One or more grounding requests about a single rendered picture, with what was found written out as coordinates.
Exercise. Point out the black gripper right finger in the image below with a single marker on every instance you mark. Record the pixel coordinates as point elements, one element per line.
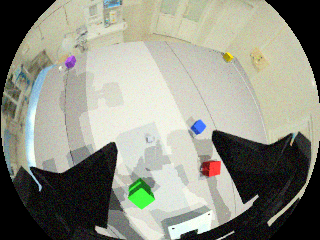
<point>249,163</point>

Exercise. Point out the blue block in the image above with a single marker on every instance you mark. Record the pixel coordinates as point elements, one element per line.
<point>198,127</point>

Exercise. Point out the red block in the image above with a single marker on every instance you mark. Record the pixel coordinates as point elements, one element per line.
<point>211,168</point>

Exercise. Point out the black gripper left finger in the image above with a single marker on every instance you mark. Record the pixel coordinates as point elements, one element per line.
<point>85,187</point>

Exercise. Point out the yellow block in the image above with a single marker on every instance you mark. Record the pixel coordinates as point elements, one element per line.
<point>228,56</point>

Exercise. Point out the small purple block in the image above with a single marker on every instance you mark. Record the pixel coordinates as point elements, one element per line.
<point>70,62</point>

